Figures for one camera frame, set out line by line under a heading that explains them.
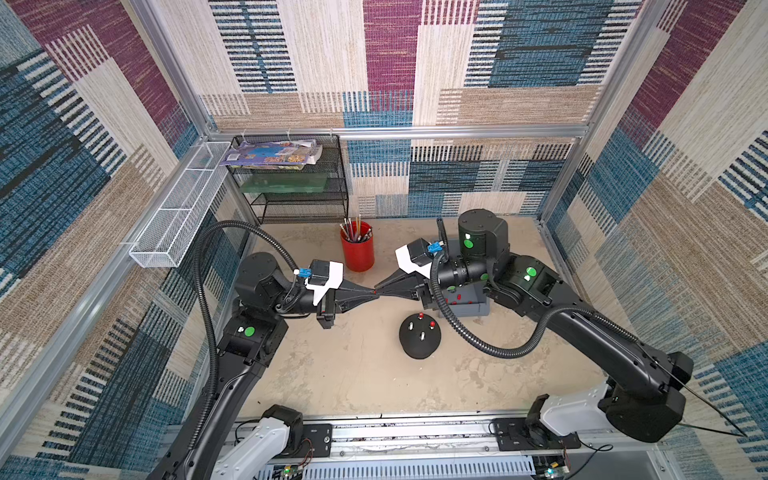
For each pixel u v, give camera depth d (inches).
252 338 18.2
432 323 31.4
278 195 44.0
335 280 17.4
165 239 27.8
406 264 16.8
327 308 19.3
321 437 29.1
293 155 32.1
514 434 28.5
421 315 32.5
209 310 18.4
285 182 38.0
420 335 30.8
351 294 20.1
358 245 38.9
